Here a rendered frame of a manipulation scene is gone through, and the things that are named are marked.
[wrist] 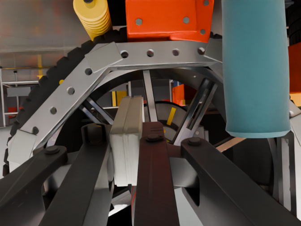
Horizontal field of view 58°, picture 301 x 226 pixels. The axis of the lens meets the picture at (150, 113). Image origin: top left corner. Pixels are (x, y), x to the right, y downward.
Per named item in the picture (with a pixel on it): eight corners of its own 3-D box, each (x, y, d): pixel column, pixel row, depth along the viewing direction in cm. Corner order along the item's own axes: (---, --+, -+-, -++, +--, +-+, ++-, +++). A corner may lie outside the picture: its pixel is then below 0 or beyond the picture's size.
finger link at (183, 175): (139, 161, 11) (211, 157, 11) (142, 121, 16) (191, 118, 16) (142, 192, 12) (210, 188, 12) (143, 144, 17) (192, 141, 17)
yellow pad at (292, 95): (263, 94, 113) (264, 106, 113) (282, 93, 99) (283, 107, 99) (295, 93, 114) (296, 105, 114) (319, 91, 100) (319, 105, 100)
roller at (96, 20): (92, 29, 73) (94, 51, 73) (68, -20, 43) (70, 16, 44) (114, 28, 73) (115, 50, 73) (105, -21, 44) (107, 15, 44)
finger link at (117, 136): (129, 187, 14) (114, 187, 14) (135, 134, 20) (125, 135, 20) (124, 131, 13) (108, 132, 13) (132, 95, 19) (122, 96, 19)
